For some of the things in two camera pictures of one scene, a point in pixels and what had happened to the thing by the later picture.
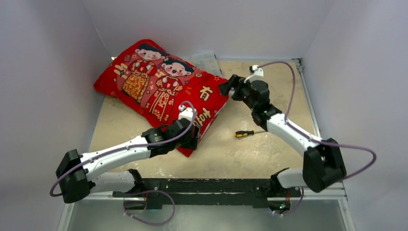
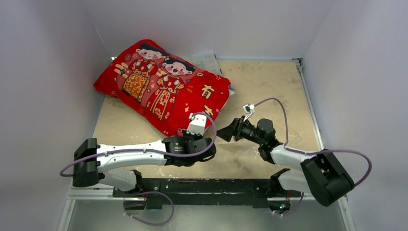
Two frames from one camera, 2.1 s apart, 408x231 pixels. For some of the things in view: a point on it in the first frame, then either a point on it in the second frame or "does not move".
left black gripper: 192,141 → 198,137
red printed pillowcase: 147,77 does not move
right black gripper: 237,88 → 237,128
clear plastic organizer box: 207,62 does not move
